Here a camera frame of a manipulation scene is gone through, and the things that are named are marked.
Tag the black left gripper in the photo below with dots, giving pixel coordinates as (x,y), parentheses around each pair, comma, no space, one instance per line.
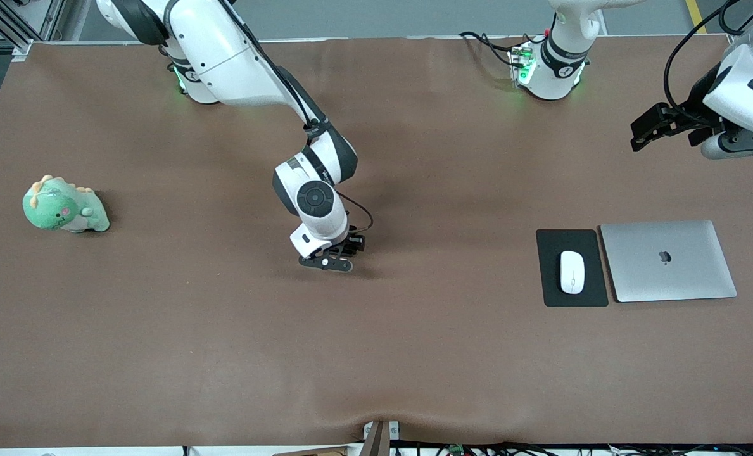
(694,110)

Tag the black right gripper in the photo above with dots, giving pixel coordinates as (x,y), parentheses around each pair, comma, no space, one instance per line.
(353,242)

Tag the white computer mouse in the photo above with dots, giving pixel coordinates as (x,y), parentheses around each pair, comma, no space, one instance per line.
(572,272)

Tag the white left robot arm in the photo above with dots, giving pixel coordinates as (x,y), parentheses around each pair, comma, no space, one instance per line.
(556,69)

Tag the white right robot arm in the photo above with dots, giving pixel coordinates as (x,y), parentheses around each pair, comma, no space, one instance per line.
(224,57)

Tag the black mouse pad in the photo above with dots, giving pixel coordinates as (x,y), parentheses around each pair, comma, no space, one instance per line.
(550,278)

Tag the brown table cover mat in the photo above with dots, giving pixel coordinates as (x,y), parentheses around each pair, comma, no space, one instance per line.
(376,354)

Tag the silver closed laptop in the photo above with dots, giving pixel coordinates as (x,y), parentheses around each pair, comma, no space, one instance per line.
(667,261)

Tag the green dinosaur plush toy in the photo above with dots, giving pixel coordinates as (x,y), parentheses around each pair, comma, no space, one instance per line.
(59,206)

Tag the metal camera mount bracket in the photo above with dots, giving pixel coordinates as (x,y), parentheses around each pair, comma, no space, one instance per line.
(379,438)

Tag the aluminium frame post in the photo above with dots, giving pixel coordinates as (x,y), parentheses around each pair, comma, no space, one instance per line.
(28,25)

